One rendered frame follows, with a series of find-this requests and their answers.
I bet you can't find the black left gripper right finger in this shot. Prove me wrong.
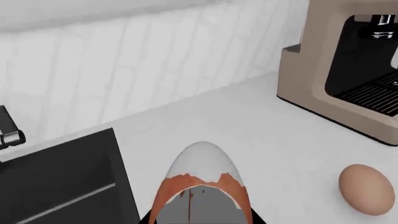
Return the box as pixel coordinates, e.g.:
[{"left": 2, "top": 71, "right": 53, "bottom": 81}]
[{"left": 248, "top": 207, "right": 266, "bottom": 224}]

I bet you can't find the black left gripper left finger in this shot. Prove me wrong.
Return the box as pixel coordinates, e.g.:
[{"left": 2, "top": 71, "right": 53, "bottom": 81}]
[{"left": 139, "top": 208, "right": 153, "bottom": 224}]

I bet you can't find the black kitchen sink basin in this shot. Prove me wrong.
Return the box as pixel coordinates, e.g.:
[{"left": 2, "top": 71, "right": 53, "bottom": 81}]
[{"left": 0, "top": 127, "right": 141, "bottom": 224}]

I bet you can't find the brown egg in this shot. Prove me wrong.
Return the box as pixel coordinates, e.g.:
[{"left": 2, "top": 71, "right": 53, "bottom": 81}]
[{"left": 338, "top": 164, "right": 394, "bottom": 216}]

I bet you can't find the beige espresso coffee machine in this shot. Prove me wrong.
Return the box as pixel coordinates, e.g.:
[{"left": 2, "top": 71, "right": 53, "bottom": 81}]
[{"left": 276, "top": 0, "right": 398, "bottom": 147}]

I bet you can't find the black sink faucet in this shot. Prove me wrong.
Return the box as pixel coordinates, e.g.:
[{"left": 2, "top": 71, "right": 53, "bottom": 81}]
[{"left": 0, "top": 105, "right": 27, "bottom": 151}]

